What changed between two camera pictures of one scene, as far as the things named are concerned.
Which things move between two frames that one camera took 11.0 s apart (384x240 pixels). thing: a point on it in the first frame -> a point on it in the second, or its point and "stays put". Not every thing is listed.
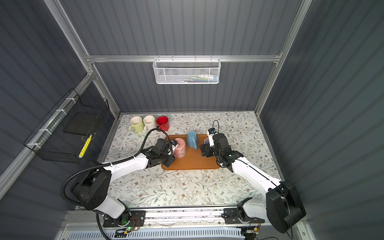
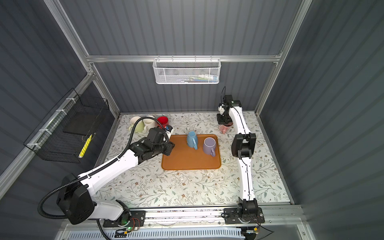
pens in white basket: (204, 78) stays put
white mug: (149, 121) stays put
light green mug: (137, 124) stays put
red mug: (162, 122) stays put
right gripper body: (210, 151) -> (223, 119)
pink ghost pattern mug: (180, 150) -> (226, 128)
